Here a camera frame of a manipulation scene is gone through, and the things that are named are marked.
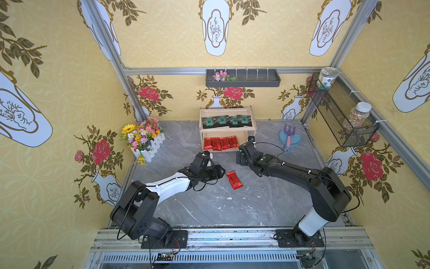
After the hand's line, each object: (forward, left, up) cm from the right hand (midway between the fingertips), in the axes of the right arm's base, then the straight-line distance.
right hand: (248, 153), depth 93 cm
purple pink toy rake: (+23, -30, -10) cm, 39 cm away
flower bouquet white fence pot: (+2, +56, +8) cm, 57 cm away
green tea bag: (+13, +8, +12) cm, 19 cm away
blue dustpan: (+19, -33, -10) cm, 39 cm away
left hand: (-10, +18, -3) cm, 21 cm away
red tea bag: (+9, +18, -5) cm, 21 cm away
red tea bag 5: (-13, +7, -7) cm, 17 cm away
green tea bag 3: (+13, +15, +12) cm, 23 cm away
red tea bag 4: (+11, +8, -5) cm, 14 cm away
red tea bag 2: (+11, +24, -6) cm, 27 cm away
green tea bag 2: (+12, +22, +12) cm, 28 cm away
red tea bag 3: (+10, +13, -5) cm, 17 cm away
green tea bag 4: (+14, +2, +12) cm, 18 cm away
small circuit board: (-48, +38, -11) cm, 63 cm away
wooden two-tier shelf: (+8, +13, +11) cm, 19 cm away
